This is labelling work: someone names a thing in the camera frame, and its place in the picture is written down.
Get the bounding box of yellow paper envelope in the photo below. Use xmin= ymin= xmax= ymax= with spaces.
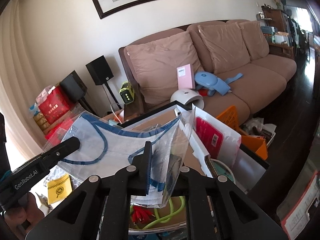
xmin=47 ymin=174 xmax=72 ymax=204

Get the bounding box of face mask plastic bag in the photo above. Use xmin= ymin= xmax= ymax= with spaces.
xmin=42 ymin=106 xmax=196 ymax=209

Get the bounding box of red cable bundle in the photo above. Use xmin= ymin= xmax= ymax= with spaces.
xmin=130 ymin=205 xmax=156 ymax=224

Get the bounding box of green braided usb cable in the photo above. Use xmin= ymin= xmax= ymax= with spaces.
xmin=130 ymin=195 xmax=186 ymax=230

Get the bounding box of person left hand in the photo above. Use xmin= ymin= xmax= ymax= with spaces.
xmin=4 ymin=192 xmax=44 ymax=234

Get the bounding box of red chocolate gift box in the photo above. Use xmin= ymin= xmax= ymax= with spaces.
xmin=45 ymin=119 xmax=74 ymax=140

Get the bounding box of cardboard box tray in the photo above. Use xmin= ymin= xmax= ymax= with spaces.
xmin=122 ymin=108 xmax=216 ymax=233

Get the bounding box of red tea gift bag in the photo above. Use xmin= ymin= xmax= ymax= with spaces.
xmin=39 ymin=85 xmax=74 ymax=125

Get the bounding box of green portable speaker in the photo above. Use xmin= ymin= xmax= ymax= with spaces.
xmin=119 ymin=81 xmax=135 ymax=105

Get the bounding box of left black speaker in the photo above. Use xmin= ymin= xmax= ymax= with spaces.
xmin=60 ymin=71 xmax=87 ymax=102

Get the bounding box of black speaker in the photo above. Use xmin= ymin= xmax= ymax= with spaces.
xmin=86 ymin=56 xmax=114 ymax=86
xmin=60 ymin=71 xmax=87 ymax=102

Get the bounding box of white dome lamp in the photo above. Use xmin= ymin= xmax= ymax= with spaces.
xmin=170 ymin=89 xmax=204 ymax=109

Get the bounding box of pink booklet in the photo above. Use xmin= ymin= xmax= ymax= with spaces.
xmin=177 ymin=64 xmax=195 ymax=89

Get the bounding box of left sofa cushion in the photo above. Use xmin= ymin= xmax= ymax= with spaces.
xmin=125 ymin=31 xmax=204 ymax=108

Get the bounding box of sofa cushion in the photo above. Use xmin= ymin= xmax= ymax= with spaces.
xmin=125 ymin=31 xmax=204 ymax=108
xmin=238 ymin=21 xmax=270 ymax=61
xmin=197 ymin=23 xmax=251 ymax=74

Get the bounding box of orange plastic basket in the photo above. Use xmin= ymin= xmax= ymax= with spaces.
xmin=216 ymin=106 xmax=248 ymax=135

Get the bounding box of right black speaker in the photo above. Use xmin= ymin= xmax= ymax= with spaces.
xmin=86 ymin=56 xmax=114 ymax=86

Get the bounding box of orange cardboard box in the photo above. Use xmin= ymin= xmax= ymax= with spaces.
xmin=241 ymin=135 xmax=268 ymax=160

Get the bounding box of brown fabric sofa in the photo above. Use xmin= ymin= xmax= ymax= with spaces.
xmin=119 ymin=20 xmax=297 ymax=123

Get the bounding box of middle sofa cushion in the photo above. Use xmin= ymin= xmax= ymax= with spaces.
xmin=197 ymin=23 xmax=251 ymax=74

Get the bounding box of right sofa cushion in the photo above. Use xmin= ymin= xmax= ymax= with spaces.
xmin=238 ymin=21 xmax=270 ymax=61

